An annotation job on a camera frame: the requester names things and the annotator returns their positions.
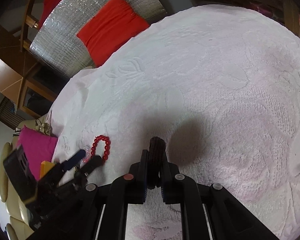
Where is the brown hair scrunchie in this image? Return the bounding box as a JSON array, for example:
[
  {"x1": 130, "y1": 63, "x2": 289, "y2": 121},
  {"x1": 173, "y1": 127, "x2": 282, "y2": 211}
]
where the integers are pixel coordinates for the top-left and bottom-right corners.
[{"x1": 147, "y1": 136, "x2": 167, "y2": 190}]

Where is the beige crumpled cloth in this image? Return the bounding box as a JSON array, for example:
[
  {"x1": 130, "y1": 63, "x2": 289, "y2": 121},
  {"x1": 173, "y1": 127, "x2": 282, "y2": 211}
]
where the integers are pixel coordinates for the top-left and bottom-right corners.
[{"x1": 35, "y1": 121, "x2": 52, "y2": 133}]

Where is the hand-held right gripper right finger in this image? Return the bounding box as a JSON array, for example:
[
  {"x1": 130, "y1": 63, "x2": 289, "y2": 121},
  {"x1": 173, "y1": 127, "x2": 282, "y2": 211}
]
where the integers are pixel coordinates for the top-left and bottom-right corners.
[{"x1": 161, "y1": 152, "x2": 282, "y2": 240}]

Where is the red bead bracelet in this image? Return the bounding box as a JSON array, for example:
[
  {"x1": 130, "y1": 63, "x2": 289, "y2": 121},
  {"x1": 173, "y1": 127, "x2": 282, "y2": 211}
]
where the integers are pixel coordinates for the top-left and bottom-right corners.
[{"x1": 91, "y1": 135, "x2": 111, "y2": 161}]

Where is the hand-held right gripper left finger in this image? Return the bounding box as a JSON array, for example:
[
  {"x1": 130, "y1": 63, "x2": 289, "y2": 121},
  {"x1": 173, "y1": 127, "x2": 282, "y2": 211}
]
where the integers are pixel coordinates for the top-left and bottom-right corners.
[{"x1": 27, "y1": 149, "x2": 149, "y2": 240}]

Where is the magenta cushion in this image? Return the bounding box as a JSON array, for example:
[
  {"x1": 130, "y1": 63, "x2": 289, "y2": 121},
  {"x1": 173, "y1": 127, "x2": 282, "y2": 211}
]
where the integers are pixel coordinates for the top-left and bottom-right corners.
[{"x1": 17, "y1": 126, "x2": 58, "y2": 180}]

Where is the wooden chair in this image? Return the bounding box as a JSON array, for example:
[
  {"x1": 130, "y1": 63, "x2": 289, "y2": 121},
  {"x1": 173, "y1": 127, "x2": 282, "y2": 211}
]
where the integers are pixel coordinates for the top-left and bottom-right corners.
[{"x1": 0, "y1": 0, "x2": 65, "y2": 118}]

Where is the pink purple bead bracelet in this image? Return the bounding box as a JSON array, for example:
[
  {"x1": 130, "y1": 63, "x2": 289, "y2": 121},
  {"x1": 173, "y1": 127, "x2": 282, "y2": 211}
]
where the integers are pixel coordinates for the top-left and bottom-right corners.
[{"x1": 82, "y1": 147, "x2": 93, "y2": 163}]

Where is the silver foil mat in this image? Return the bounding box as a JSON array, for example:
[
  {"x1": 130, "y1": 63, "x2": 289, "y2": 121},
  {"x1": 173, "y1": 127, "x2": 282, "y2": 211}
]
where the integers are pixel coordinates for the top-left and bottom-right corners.
[{"x1": 29, "y1": 0, "x2": 168, "y2": 79}]

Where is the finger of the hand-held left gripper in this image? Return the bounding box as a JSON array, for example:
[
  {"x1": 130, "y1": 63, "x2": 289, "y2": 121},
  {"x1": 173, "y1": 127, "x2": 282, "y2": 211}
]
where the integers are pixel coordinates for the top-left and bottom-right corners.
[
  {"x1": 60, "y1": 149, "x2": 87, "y2": 173},
  {"x1": 74, "y1": 155, "x2": 103, "y2": 180}
]

